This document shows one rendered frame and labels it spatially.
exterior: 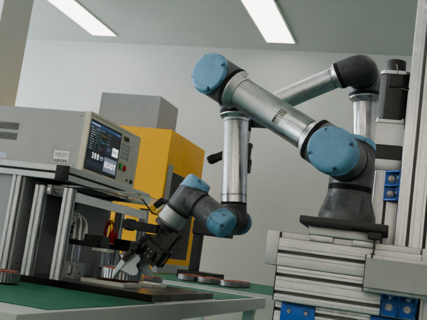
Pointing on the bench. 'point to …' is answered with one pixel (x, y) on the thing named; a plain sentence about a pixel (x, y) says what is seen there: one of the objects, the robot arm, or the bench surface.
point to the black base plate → (151, 294)
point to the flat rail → (108, 206)
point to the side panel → (8, 213)
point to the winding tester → (61, 140)
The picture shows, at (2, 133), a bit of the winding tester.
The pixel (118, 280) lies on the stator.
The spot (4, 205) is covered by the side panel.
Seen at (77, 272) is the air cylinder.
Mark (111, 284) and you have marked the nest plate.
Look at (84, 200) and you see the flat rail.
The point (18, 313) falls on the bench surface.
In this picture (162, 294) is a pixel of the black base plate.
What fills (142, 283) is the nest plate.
